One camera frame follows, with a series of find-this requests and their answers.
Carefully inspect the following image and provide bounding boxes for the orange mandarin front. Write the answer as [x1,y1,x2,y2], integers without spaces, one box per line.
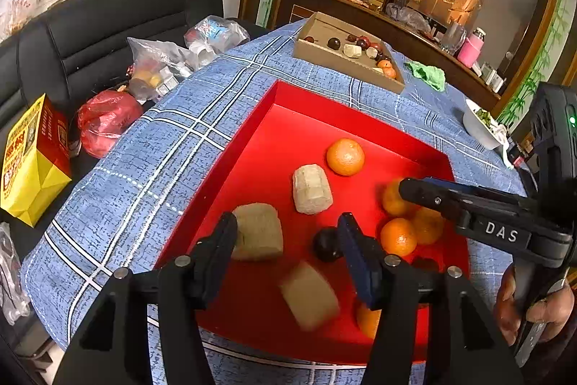
[356,302,382,340]

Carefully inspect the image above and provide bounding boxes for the pink water bottle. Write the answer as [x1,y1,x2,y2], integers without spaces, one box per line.
[457,27,485,68]

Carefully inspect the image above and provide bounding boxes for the clear bag blue label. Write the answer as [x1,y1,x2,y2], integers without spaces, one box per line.
[184,16,250,70]

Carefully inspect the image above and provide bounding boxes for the red plastic bag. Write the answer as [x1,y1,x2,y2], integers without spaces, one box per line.
[77,90,143,158]

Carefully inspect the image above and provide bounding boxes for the red tray box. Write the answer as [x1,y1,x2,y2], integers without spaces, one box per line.
[158,82,453,366]

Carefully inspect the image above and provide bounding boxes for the dark plum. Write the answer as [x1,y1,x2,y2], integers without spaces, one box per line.
[312,227,343,263]

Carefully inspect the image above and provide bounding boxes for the beige sugarcane block large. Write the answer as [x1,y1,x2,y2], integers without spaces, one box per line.
[232,203,283,261]

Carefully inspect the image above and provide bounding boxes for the brown cardboard box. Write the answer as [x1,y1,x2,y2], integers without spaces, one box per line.
[294,12,405,94]

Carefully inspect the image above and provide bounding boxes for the wooden sideboard counter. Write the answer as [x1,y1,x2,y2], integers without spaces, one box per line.
[267,0,501,111]

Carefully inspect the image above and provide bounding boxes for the glass pitcher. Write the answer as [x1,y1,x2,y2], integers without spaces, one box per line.
[439,21,467,56]

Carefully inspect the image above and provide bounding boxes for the large orange mandarin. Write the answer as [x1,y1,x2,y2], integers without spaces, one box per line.
[326,139,365,177]

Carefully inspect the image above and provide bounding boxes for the clear plastic bag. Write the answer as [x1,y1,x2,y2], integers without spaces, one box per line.
[127,37,197,102]

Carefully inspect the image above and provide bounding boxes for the yellow red carton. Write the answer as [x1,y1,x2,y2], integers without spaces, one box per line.
[1,95,71,227]

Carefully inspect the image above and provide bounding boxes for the white green cloth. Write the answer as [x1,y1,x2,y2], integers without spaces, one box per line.
[493,124,514,169]

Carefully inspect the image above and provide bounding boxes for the black sofa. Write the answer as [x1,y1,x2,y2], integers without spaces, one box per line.
[0,0,267,143]

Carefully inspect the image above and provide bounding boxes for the white sugarcane chunk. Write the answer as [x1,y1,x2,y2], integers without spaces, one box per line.
[280,262,340,331]

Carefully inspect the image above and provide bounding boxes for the blue plaid tablecloth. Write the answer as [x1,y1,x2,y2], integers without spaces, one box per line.
[19,18,528,385]

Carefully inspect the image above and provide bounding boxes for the beige sugarcane block small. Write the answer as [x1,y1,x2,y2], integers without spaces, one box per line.
[292,164,334,215]

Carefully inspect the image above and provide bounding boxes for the person right hand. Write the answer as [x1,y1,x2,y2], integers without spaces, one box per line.
[493,265,575,346]

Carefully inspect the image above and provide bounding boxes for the dark jar red label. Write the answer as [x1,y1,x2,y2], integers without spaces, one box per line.
[511,138,533,168]

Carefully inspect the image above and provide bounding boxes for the white bowl with greens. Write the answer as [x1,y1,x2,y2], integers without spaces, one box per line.
[463,99,507,150]

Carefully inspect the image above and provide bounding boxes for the small orange mandarin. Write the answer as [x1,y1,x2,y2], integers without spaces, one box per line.
[412,207,445,245]

